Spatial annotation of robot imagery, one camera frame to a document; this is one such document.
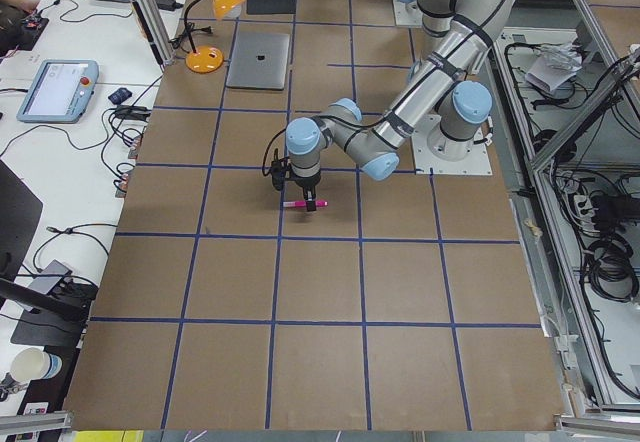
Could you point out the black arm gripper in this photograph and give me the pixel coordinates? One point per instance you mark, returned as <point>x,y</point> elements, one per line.
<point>306,183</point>

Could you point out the pink highlighter pen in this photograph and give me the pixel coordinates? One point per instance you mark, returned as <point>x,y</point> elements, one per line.
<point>301,204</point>

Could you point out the black mousepad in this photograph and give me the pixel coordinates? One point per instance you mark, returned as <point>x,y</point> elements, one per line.
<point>270,7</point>

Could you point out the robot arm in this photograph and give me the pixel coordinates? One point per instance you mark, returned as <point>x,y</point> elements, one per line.
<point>456,33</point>

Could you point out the silver closed laptop notebook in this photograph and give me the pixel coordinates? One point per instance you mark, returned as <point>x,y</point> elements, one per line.
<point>259,61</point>

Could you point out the small dark blue mouse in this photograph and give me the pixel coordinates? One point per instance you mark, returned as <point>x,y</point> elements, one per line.
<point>119,96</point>

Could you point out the black power adapter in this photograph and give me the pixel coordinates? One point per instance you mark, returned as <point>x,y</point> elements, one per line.
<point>168,5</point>

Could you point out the blue teach pendant near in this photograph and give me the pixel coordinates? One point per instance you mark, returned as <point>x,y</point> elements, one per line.
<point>60,92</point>

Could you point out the black monitor stand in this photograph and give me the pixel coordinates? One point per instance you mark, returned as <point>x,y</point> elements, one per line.
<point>55,303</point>

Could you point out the white paper cup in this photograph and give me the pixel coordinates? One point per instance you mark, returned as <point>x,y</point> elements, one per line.
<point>35,364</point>

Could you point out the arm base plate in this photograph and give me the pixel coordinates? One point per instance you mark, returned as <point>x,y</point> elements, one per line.
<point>407,14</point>
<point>435,154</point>

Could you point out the aluminium frame post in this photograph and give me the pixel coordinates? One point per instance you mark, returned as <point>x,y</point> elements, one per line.
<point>154,30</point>

